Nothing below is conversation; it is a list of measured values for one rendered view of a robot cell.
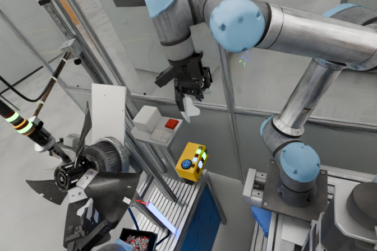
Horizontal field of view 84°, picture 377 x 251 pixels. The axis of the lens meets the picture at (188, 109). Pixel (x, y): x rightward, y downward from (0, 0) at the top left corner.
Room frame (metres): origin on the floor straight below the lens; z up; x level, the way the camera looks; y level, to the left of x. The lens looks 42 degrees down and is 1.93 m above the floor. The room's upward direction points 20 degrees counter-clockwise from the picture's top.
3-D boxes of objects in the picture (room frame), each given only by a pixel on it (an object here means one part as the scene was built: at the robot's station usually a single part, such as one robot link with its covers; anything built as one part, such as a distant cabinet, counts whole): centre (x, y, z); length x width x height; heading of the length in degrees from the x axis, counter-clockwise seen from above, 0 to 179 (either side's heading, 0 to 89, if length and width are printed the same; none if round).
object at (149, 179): (0.87, 0.50, 0.56); 0.19 x 0.04 x 0.04; 141
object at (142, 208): (0.78, 0.57, 0.45); 0.09 x 0.04 x 0.91; 51
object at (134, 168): (1.02, 0.50, 0.73); 0.15 x 0.09 x 0.22; 141
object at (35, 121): (0.62, 0.54, 1.50); 0.09 x 0.07 x 0.10; 176
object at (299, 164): (0.33, -0.29, 1.20); 0.13 x 0.12 x 0.14; 176
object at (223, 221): (0.64, 0.05, 0.39); 0.04 x 0.04 x 0.78; 51
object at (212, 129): (1.17, 0.08, 0.50); 2.59 x 0.03 x 0.91; 51
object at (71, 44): (1.24, 0.49, 1.54); 0.10 x 0.07 x 0.08; 176
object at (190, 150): (0.62, 0.07, 1.02); 0.16 x 0.10 x 0.11; 141
